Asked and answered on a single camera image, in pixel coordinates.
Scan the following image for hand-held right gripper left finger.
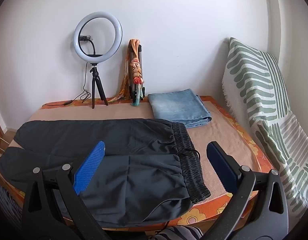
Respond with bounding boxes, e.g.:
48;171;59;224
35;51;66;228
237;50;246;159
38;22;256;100
21;140;106;240

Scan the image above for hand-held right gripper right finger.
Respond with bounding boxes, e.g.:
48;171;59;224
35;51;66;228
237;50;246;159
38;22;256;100
206;141;289;240

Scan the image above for dark grey pants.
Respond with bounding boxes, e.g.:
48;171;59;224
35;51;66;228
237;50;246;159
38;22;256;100
0;118;211;228

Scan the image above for beige blanket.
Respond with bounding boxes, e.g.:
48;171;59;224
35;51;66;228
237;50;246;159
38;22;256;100
27;100;259;201

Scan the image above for folded blue jeans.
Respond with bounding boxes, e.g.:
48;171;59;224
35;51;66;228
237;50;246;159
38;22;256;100
147;88;212;128

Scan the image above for orange patterned scarf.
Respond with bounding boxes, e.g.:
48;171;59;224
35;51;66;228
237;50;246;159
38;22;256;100
109;39;142;103

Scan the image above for green and white striped throw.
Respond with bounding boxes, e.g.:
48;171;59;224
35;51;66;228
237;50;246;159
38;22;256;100
222;37;308;217

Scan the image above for orange and teal figurine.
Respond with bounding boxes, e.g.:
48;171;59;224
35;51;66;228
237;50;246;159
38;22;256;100
130;57;146;107

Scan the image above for folded grey tripod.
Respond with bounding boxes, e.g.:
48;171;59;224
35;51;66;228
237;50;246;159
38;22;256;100
129;44;146;100

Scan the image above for ring light on black tripod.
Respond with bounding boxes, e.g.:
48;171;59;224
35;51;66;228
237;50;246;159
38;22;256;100
73;11;123;109

